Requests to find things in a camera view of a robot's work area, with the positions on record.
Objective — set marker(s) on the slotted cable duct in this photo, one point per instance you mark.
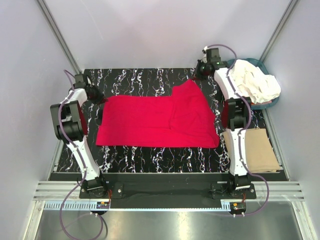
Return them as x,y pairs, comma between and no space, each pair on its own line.
152,205

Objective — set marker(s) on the teal laundry basket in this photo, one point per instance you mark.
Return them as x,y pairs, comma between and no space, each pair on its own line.
262,105

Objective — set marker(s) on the aluminium front rail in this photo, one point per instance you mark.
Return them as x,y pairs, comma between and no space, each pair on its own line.
58,190

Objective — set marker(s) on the right frame post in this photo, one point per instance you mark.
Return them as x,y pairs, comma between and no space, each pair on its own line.
279,28

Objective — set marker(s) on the left frame post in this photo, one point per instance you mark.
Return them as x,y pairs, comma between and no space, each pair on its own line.
58,35

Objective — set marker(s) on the right connector board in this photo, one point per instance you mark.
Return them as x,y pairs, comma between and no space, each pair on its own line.
238,208

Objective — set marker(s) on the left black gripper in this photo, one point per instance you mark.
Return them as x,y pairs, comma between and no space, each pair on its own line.
100,99

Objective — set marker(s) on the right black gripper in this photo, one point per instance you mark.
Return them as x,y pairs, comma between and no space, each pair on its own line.
199,63

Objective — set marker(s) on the white t shirt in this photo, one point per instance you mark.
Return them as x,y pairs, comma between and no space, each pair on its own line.
255,80

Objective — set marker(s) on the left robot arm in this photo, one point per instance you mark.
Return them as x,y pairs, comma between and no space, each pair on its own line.
70,126

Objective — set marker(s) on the frame post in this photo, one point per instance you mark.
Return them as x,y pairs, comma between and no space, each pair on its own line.
58,35
279,28

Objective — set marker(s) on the left connector board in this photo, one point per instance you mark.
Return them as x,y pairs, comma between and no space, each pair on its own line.
103,204

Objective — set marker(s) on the pink t shirt in basket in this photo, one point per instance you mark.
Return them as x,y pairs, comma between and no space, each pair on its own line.
263,103

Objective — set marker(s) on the red t shirt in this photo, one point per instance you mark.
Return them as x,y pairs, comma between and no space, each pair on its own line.
182,120

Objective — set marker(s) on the connector board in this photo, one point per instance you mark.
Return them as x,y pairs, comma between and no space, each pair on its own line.
103,204
238,208

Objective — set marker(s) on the folded beige t shirt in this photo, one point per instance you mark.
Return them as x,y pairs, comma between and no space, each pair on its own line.
255,150

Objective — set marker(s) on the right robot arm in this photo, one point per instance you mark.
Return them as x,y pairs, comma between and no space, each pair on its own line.
236,116

